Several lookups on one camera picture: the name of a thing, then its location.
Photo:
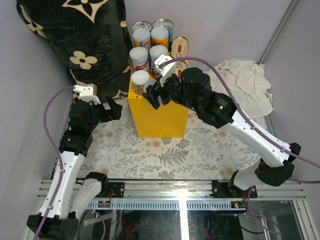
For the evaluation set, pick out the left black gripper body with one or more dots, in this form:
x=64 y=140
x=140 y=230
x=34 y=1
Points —
x=105 y=115

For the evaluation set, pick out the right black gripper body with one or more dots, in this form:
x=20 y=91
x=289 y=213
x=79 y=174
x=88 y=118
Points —
x=172 y=90

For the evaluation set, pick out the silver can with clear lid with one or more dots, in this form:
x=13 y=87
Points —
x=150 y=83

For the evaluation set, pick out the can with white lid back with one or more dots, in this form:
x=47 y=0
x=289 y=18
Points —
x=139 y=79

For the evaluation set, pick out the can with white lid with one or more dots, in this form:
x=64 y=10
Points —
x=155 y=52
x=139 y=57
x=139 y=79

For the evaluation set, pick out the gold oval tin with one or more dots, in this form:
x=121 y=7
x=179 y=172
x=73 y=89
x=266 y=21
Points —
x=180 y=66
x=179 y=47

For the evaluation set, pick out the can with white lid front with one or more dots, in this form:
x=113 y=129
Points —
x=139 y=57

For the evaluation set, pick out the yellow orange can plastic lid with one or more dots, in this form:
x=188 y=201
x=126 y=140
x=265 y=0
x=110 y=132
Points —
x=159 y=36

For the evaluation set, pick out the tall porridge can plastic lid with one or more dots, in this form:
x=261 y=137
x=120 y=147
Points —
x=142 y=38

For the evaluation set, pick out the blue soup can top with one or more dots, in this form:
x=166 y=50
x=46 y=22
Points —
x=142 y=25

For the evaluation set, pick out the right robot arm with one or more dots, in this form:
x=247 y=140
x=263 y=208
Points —
x=192 y=89

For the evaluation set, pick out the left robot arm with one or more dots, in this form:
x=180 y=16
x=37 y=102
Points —
x=70 y=162

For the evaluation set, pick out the yellow wooden shelf cabinet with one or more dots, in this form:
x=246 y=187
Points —
x=168 y=121

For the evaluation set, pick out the floral patterned table mat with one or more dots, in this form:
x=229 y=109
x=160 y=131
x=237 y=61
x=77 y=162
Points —
x=203 y=153

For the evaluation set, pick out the white crumpled cloth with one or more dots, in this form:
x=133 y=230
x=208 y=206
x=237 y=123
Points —
x=247 y=83

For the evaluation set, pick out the black floral plush blanket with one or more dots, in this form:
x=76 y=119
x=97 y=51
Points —
x=90 y=37

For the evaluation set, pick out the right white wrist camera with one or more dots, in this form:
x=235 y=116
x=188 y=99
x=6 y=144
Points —
x=163 y=69

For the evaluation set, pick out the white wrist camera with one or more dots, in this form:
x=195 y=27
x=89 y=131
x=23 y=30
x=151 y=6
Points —
x=163 y=69
x=86 y=93

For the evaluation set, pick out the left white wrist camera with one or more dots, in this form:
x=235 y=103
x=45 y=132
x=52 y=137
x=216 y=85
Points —
x=86 y=93

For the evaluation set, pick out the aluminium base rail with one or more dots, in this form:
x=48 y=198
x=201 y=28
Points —
x=110 y=209

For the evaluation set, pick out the aluminium corner post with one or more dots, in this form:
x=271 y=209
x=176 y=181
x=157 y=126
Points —
x=280 y=27

